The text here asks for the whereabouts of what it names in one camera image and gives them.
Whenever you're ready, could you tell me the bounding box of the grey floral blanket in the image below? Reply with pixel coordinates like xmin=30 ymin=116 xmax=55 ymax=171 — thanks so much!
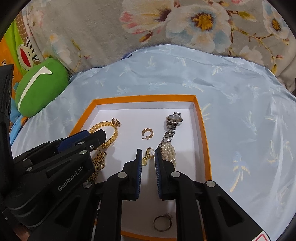
xmin=22 ymin=1 xmax=295 ymax=92

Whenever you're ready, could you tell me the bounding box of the gold hoop earring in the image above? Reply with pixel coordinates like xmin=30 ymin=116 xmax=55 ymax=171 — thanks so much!
xmin=142 ymin=128 xmax=154 ymax=140

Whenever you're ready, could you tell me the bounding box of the orange shallow box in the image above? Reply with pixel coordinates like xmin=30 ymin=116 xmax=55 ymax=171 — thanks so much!
xmin=71 ymin=95 xmax=212 ymax=240

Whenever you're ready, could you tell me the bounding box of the silver link watch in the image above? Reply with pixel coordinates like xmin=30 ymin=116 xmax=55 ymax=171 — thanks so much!
xmin=159 ymin=112 xmax=183 ymax=147

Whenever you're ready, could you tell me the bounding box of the silver ring with stone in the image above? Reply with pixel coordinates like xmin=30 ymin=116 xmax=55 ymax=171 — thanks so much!
xmin=153 ymin=212 xmax=174 ymax=232

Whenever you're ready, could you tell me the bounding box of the light blue palm-print sheet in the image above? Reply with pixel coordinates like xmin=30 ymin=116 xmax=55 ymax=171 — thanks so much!
xmin=11 ymin=45 xmax=295 ymax=240

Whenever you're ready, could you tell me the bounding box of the green plush cushion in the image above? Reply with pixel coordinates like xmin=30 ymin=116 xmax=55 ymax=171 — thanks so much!
xmin=15 ymin=58 xmax=69 ymax=117

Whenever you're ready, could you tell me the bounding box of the colourful cartoon monkey bedsheet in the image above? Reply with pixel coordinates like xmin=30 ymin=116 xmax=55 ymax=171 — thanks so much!
xmin=1 ymin=13 xmax=42 ymax=144

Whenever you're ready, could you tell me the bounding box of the white pearl bracelet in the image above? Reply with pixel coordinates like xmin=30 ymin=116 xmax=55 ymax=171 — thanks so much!
xmin=160 ymin=143 xmax=178 ymax=167

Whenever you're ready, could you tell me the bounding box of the gold braided bangle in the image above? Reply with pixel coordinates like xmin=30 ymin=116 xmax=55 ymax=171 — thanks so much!
xmin=89 ymin=120 xmax=119 ymax=150

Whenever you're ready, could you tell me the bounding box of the gold drop earring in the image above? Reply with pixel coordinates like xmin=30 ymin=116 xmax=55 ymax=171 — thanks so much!
xmin=142 ymin=147 xmax=155 ymax=166

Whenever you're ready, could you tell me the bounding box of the gold link watch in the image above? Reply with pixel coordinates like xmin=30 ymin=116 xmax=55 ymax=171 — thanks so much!
xmin=89 ymin=151 xmax=107 ymax=183

